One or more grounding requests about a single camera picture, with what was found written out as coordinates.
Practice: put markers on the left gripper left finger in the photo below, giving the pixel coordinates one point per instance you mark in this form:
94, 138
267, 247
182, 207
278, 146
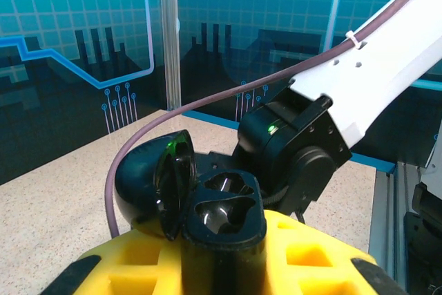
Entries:
138, 274

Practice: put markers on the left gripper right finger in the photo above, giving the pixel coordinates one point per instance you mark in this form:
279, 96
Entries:
276, 284

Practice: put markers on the black earbud charging case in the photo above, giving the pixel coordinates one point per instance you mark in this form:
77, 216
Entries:
221, 267

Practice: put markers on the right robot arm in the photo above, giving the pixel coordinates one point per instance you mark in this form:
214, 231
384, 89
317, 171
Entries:
380, 67

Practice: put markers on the aluminium mounting rail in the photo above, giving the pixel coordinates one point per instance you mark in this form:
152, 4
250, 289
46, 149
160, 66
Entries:
386, 222

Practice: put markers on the aluminium corner post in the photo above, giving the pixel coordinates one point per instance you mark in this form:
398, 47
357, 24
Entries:
170, 32

